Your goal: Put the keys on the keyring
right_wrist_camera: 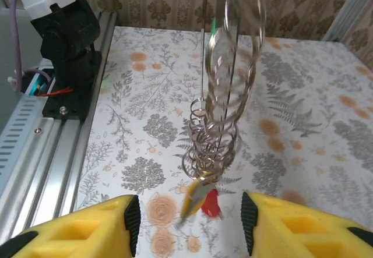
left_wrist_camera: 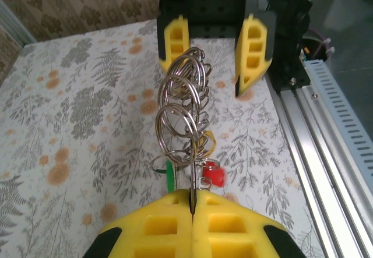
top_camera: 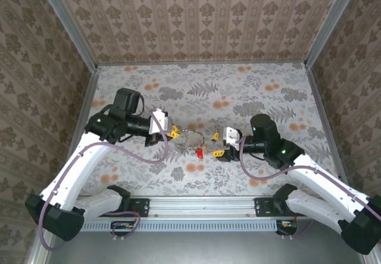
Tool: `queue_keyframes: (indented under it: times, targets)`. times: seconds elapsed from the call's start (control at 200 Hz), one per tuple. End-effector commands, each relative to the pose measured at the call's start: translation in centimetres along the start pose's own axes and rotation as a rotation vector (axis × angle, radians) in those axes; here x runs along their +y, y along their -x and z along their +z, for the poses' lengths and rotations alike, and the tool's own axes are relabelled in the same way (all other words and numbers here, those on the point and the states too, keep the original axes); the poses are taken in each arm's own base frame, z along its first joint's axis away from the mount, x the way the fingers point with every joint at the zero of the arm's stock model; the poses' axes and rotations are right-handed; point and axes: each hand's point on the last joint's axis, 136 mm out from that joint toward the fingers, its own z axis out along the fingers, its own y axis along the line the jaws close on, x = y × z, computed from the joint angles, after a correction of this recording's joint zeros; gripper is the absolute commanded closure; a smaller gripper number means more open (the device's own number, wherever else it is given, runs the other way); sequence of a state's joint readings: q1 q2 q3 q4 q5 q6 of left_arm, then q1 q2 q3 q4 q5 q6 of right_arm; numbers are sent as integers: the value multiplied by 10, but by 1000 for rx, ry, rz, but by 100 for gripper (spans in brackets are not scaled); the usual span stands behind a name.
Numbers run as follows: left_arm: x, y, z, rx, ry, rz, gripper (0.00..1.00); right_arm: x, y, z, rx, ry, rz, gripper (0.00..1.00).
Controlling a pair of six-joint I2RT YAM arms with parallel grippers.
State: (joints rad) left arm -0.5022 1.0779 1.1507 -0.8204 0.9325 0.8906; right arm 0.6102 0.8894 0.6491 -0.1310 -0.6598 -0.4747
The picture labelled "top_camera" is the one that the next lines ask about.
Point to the large metal keyring band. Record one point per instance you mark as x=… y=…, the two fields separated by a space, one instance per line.
x=202 y=139

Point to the key with red tag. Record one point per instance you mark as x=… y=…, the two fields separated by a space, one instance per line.
x=199 y=153

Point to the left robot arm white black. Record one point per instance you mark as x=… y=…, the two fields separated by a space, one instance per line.
x=74 y=171

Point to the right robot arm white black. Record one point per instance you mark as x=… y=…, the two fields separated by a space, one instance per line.
x=321 y=180

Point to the grey metal panel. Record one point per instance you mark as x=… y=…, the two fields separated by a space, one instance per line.
x=193 y=249

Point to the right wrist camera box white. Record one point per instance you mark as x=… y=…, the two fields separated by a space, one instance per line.
x=232 y=136

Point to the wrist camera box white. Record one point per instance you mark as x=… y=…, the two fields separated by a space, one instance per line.
x=232 y=136
x=157 y=121

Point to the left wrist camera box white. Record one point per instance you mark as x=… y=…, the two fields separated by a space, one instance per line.
x=157 y=121

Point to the aluminium table side rail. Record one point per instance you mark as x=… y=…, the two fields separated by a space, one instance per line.
x=320 y=103
x=86 y=97

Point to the aluminium mounting rail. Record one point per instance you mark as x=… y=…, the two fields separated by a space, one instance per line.
x=202 y=206

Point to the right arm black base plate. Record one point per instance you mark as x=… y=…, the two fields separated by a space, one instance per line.
x=263 y=207

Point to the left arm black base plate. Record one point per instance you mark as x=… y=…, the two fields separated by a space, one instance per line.
x=141 y=207

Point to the aluminium frame post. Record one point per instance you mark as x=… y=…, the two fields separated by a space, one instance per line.
x=70 y=25
x=331 y=22

